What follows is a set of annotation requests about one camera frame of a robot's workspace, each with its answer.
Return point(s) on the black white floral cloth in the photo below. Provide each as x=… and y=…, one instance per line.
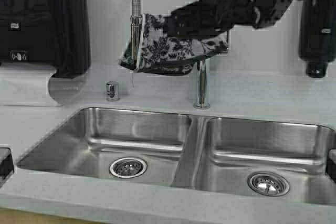
x=158, y=53

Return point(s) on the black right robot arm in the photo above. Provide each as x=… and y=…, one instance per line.
x=203, y=19

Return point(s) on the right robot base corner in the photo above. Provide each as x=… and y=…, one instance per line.
x=330, y=168

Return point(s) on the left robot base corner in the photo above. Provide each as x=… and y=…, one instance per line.
x=7, y=165

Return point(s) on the small chrome air gap cap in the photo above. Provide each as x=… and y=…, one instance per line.
x=112, y=90

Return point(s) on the chrome spring sink faucet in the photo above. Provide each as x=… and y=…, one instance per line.
x=202, y=69

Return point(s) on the stainless steel double sink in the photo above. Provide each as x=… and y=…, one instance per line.
x=264, y=159

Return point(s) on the black paper towel dispenser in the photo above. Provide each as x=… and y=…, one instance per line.
x=47, y=32

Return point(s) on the black wall soap dispenser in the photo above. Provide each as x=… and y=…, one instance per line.
x=317, y=36

